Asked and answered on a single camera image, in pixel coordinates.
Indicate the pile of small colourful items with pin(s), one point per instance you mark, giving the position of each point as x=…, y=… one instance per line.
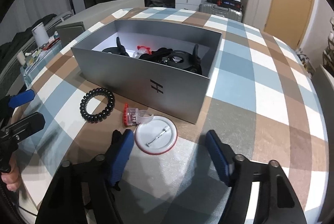
x=39, y=53

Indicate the white pin badge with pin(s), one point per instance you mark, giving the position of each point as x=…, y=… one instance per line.
x=156, y=135

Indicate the small black hair claw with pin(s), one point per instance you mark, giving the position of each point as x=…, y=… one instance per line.
x=117, y=49

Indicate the teal checked cloth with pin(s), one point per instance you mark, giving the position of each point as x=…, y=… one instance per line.
x=31, y=72

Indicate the black box with red stripe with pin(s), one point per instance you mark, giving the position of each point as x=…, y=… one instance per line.
x=229, y=2

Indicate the person's left hand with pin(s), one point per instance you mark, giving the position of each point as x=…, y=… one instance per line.
x=13, y=179

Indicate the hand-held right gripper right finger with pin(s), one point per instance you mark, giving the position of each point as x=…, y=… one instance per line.
x=218, y=156

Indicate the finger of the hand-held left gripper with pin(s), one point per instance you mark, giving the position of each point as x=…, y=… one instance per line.
x=22, y=97
x=28, y=122

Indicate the silver cardboard box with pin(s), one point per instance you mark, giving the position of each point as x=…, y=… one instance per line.
x=125, y=77

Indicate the pile of shoes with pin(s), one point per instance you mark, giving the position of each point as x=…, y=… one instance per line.
x=306, y=62

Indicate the long black hair claw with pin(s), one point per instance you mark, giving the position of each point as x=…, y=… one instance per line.
x=156, y=53

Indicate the grey drawer cabinet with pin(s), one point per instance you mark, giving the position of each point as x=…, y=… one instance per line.
x=104, y=10

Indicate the large black hair claw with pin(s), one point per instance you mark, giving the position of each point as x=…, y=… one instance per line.
x=188, y=61

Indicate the checkered tablecloth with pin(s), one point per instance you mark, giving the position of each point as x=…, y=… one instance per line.
x=248, y=98

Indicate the white suitcase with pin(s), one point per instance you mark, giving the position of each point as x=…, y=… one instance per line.
x=258, y=4

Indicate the silver suitcase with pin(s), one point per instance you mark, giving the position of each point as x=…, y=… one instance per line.
x=221, y=12

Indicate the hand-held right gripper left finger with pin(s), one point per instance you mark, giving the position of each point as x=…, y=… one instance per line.
x=124, y=153

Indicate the white cylinder container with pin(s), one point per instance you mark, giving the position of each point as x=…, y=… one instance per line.
x=39, y=34

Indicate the red clear hair clip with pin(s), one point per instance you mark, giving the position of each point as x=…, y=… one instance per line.
x=130, y=115
x=143, y=50

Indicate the wooden shoe rack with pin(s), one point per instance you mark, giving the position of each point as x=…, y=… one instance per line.
x=329, y=49

